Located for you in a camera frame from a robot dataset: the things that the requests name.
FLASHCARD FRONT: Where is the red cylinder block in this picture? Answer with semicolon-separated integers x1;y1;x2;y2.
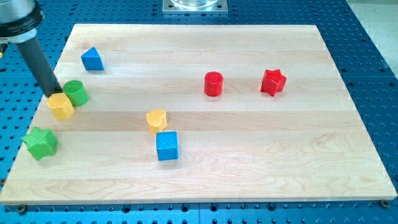
204;72;224;96

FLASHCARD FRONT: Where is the green star block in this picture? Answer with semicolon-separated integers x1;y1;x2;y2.
21;127;58;161

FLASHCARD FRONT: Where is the red star block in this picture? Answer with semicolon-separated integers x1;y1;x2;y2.
261;69;287;96

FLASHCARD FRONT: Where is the blue triangle block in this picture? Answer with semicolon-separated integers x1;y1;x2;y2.
81;47;104;70

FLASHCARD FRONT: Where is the yellow heart block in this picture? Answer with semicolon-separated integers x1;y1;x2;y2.
146;110;167;136

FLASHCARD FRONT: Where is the yellow hexagon block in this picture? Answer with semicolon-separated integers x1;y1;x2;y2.
47;93;75;120

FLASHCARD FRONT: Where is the blue cube block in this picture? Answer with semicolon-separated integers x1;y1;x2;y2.
155;131;178;161

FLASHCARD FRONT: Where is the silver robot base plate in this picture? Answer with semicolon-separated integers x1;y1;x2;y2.
162;0;228;14

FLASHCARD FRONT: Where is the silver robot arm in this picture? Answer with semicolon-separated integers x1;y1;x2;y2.
1;0;62;97

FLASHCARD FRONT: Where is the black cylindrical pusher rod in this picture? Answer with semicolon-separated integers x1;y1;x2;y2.
16;37;62;97

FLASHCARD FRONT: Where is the wooden board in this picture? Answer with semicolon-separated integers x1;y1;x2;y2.
1;24;397;205

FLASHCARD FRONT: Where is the green cylinder block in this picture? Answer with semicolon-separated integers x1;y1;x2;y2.
62;80;89;106

